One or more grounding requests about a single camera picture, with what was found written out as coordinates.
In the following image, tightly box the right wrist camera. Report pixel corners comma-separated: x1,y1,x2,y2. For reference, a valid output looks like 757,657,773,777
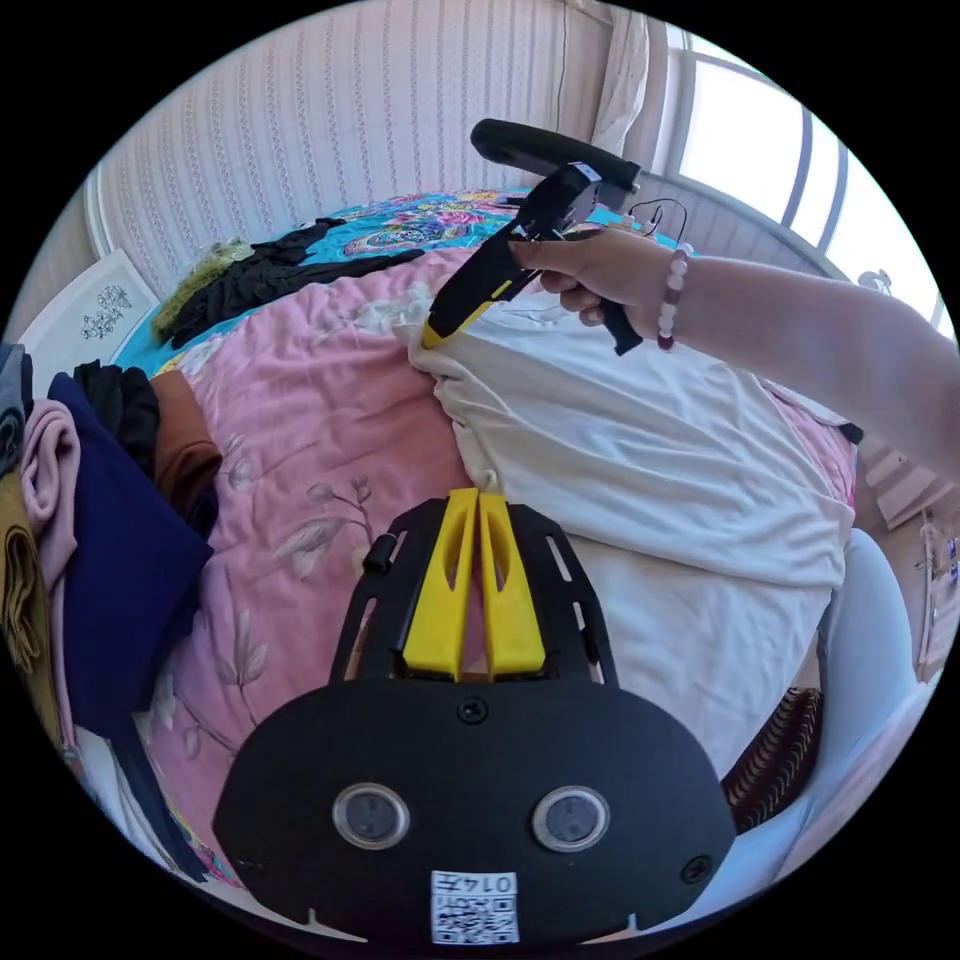
470,118,645,202

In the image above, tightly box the person's body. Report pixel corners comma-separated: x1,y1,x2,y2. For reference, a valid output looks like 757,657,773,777
674,526,948,928

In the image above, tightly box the bed with pink floral quilt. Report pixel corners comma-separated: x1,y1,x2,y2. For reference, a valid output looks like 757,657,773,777
71,187,864,894

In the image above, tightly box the white long sleeve shirt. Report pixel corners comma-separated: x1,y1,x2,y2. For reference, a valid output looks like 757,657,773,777
408,288,858,781

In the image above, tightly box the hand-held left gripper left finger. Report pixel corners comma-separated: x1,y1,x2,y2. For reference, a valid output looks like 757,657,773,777
401,487,479,682

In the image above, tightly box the black jacket with fur trim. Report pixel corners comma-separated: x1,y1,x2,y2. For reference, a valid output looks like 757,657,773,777
152,217,429,351

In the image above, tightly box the person's right forearm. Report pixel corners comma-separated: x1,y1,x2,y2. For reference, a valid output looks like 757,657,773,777
656,244,960,493

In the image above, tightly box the window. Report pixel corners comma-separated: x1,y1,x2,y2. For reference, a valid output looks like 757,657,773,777
671,29,958,343

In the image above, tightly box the person's right hand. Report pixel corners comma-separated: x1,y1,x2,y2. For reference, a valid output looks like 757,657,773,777
508,227,676,348

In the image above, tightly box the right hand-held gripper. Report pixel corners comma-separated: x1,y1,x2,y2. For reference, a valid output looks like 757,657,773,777
421,161,646,358

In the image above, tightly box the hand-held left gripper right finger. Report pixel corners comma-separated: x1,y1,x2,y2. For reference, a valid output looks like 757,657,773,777
478,491,544,684

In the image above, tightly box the light curtain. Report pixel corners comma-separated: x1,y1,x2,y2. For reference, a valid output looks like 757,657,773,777
590,5,655,160

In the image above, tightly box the pile of clothes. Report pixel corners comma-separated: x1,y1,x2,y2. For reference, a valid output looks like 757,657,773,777
0,343,225,886

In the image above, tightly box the white board with flower drawing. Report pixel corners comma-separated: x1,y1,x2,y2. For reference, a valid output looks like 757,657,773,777
13,249,163,380

